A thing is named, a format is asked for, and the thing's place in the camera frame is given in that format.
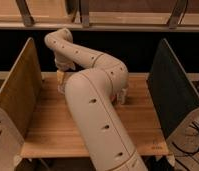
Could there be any right dark side panel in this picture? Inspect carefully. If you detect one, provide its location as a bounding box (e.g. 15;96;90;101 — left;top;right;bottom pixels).
146;37;199;158

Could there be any left wooden side panel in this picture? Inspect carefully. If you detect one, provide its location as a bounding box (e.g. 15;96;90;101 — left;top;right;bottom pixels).
0;38;42;144

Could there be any wooden shelf with brackets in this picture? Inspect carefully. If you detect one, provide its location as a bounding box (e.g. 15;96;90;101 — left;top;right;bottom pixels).
0;0;199;32

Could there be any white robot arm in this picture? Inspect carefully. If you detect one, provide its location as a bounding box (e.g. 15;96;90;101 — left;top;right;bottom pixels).
44;28;148;171

